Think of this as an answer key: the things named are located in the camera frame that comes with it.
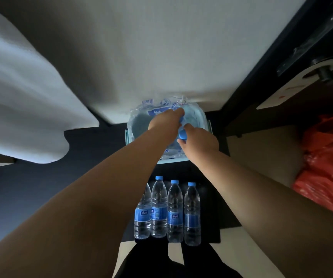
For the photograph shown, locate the person's left hand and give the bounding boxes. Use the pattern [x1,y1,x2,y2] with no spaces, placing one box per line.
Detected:
[147,108,185,142]

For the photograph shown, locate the person's right hand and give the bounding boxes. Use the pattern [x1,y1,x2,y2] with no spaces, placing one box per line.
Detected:
[176,123,220,163]

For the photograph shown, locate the light blue plastic basket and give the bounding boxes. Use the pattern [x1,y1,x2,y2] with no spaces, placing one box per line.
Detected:
[125,102,212,165]

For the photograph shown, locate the black tray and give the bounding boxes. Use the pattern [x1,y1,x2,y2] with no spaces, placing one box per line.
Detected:
[134,170,221,244]

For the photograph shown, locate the person's left forearm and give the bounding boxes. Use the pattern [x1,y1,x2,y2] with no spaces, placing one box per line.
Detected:
[0,129,176,278]

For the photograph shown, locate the person's right forearm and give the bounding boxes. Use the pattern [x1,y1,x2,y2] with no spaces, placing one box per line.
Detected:
[194,150,333,278]

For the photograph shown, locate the person's black clothing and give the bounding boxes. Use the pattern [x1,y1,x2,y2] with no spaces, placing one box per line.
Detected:
[114,239,244,278]

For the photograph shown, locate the black door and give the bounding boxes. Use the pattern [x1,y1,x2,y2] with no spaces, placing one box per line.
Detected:
[224,0,333,137]

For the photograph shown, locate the white door hanger sign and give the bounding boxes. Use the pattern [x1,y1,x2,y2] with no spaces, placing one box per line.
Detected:
[256,58,333,110]

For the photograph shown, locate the red plastic bag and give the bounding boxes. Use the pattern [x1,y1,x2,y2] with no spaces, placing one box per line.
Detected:
[301,112,333,151]
[292,141,333,219]

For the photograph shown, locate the metal door lock plate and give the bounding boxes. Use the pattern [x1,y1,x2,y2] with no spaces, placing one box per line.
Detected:
[277,8,333,77]

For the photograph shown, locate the black table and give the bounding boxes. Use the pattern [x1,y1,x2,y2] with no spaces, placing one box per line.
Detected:
[0,111,242,257]

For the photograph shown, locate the white hanging cloth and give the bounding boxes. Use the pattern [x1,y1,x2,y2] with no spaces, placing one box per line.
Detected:
[0,2,100,164]

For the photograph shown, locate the dark metal door handle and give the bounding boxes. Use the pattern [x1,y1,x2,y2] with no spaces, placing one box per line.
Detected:
[311,56,333,84]

